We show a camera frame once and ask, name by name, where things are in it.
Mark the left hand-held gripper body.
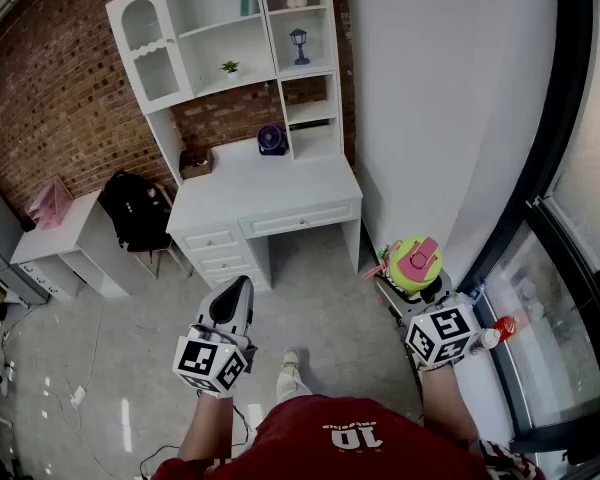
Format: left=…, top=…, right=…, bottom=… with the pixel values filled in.
left=172, top=312, right=259, bottom=399

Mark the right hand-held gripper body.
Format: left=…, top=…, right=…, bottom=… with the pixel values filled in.
left=397, top=292, right=482, bottom=372

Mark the green can with pink lid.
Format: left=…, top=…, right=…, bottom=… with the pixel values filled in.
left=362, top=236, right=444, bottom=300

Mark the person's left forearm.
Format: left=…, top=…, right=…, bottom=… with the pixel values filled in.
left=177, top=392, right=236, bottom=464

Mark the person's right forearm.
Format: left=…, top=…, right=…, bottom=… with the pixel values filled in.
left=419, top=362, right=481, bottom=444

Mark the purple desk fan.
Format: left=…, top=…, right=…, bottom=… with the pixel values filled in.
left=256, top=123, right=290, bottom=157

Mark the white desk hutch shelf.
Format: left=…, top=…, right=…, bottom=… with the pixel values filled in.
left=104, top=0, right=344, bottom=184

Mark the person's left hand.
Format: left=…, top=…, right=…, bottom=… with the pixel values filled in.
left=236, top=338, right=259, bottom=375

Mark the white bottle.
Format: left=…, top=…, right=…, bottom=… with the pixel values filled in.
left=472, top=327, right=501, bottom=354

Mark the red bottle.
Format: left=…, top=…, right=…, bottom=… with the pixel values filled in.
left=492, top=315, right=521, bottom=344

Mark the person's beige trouser leg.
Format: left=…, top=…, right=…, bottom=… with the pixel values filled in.
left=274, top=366, right=314, bottom=404

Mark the wooden chair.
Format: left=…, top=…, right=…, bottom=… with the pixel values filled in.
left=129, top=182, right=196, bottom=280

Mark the black backpack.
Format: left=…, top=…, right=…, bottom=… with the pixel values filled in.
left=99, top=170, right=174, bottom=254

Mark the brown wooden organizer box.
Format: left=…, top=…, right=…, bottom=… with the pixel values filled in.
left=178, top=147, right=215, bottom=181

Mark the person's red shirt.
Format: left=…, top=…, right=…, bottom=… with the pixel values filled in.
left=149, top=395, right=546, bottom=480

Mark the white side cabinet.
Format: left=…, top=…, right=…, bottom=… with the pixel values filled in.
left=9, top=190, right=131, bottom=303

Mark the pink file tray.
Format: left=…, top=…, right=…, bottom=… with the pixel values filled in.
left=24, top=175, right=75, bottom=232

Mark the white glass cabinet door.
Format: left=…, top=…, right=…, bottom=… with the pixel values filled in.
left=105, top=0, right=196, bottom=115

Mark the blue lantern lamp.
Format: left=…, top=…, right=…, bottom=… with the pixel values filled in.
left=288, top=27, right=312, bottom=67

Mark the black window frame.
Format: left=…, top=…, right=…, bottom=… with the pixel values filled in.
left=459, top=0, right=600, bottom=469

